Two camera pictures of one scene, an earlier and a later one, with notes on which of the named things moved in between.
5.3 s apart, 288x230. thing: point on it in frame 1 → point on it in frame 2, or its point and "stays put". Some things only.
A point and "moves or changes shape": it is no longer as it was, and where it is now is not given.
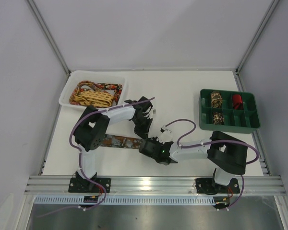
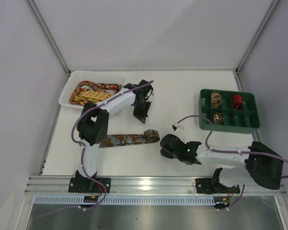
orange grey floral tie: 122,142 moves or changes shape
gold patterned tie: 93,98 stays put
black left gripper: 142,125 → 142,108
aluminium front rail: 254,185 stays put
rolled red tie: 237,102 stays put
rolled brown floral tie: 218,119 stays put
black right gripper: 144,148 → 169,145
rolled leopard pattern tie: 216,99 stays put
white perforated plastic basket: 114,77 stays put
